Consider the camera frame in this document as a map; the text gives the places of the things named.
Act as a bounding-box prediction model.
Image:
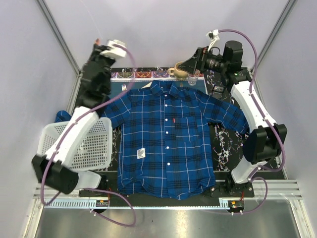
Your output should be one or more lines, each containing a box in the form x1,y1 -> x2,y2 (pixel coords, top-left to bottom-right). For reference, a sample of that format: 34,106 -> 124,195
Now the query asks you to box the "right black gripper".
176,47 -> 227,76

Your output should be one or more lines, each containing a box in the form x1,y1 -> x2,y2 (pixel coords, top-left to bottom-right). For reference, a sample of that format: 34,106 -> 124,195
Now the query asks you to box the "blue plaid shirt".
54,80 -> 251,200

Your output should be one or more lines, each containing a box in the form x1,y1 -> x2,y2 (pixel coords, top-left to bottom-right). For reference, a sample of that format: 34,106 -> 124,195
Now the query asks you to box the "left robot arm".
31,40 -> 127,196

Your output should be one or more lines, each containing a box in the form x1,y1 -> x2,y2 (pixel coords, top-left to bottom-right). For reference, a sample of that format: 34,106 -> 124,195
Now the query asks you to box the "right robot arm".
179,41 -> 287,197

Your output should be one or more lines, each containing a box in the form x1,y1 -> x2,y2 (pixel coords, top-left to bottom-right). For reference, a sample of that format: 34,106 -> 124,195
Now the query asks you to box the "small clear glass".
188,72 -> 200,86

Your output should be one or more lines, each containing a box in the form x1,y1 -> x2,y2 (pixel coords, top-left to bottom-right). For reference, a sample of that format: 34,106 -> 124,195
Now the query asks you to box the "tan ceramic mug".
167,61 -> 188,81

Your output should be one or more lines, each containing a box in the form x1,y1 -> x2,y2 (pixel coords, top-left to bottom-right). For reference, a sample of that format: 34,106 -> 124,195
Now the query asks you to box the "silver fork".
121,84 -> 127,91

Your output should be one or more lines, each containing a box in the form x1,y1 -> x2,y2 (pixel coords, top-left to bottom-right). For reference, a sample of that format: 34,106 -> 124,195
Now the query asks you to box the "white square plate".
141,82 -> 152,89

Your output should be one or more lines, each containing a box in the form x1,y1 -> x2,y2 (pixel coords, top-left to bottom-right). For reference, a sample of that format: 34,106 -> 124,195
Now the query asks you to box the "white plastic basket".
37,117 -> 112,183

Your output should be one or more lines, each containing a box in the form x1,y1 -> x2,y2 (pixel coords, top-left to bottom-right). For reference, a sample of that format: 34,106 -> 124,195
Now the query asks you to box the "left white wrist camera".
100,40 -> 127,60

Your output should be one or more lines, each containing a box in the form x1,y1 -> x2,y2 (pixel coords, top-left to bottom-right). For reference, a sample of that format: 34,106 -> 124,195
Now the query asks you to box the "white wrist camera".
206,29 -> 219,51
100,40 -> 127,60

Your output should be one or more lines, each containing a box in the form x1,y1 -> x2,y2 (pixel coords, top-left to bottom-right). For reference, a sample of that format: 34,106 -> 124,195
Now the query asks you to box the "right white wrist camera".
206,29 -> 219,51

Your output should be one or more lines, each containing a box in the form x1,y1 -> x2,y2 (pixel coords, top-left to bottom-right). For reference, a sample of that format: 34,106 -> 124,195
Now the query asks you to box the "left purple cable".
39,47 -> 137,228

